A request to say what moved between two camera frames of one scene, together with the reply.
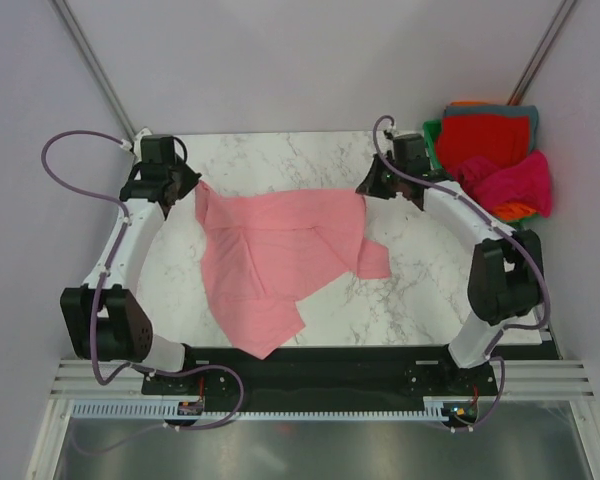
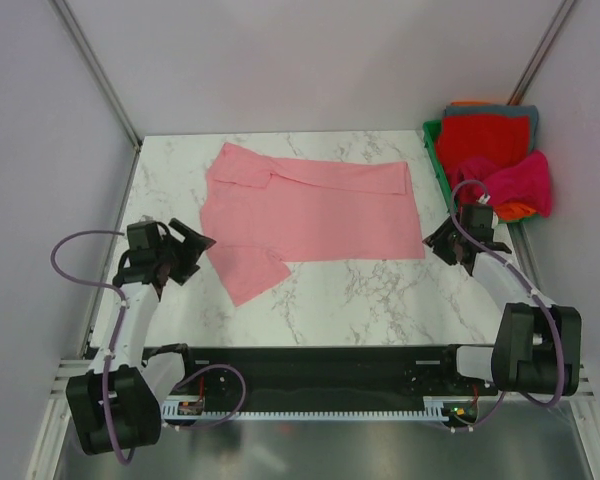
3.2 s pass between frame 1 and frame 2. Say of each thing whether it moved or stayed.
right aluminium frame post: stayed
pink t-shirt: moved
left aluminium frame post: stayed
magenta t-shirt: stayed
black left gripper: moved
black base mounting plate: stayed
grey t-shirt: stayed
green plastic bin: stayed
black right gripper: moved
